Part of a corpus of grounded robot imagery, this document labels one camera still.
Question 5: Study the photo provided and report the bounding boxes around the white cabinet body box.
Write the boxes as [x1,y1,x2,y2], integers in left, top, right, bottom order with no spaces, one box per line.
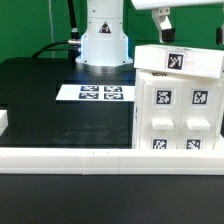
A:
[132,70,224,150]

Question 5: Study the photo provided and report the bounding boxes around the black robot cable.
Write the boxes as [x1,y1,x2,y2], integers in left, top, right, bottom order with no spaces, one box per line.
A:
[31,0,82,60]

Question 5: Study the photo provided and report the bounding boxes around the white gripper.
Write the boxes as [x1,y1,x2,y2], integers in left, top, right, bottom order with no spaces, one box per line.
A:
[131,0,224,45]

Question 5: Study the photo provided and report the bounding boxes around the white cabinet door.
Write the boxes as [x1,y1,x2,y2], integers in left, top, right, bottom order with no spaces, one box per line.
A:
[177,79,224,150]
[138,74,182,150]

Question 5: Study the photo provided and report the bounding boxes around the white L-shaped fence frame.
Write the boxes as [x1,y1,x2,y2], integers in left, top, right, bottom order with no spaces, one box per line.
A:
[0,110,224,176]

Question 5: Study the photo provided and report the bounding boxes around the white marker sheet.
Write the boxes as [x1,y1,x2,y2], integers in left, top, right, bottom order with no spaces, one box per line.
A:
[56,84,135,102]

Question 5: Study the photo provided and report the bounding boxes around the white cabinet top block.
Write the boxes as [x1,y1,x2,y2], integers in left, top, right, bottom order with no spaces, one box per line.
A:
[134,45,224,79]

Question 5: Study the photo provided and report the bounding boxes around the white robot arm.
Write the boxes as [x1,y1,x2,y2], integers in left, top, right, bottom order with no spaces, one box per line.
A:
[76,0,224,73]

